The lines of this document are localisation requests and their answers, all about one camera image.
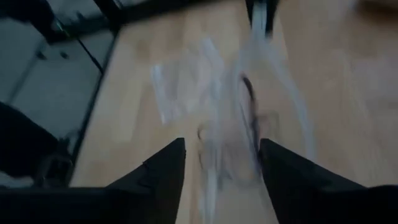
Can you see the clear zip bag stack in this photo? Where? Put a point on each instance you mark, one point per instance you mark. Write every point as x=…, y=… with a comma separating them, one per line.
x=186, y=77

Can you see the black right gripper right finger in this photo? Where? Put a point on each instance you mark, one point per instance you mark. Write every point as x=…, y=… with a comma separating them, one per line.
x=311, y=202

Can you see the black aluminium frame rail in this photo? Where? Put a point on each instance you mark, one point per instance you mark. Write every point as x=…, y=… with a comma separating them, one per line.
x=93, y=102
x=155, y=9

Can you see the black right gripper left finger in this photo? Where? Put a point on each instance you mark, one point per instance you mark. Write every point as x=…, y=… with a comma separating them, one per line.
x=140, y=202

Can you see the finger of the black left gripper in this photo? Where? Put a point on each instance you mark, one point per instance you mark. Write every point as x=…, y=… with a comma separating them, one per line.
x=272, y=15
x=248, y=7

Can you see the clear plastic zip bag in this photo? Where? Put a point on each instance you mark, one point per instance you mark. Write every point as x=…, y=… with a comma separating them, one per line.
x=280, y=93

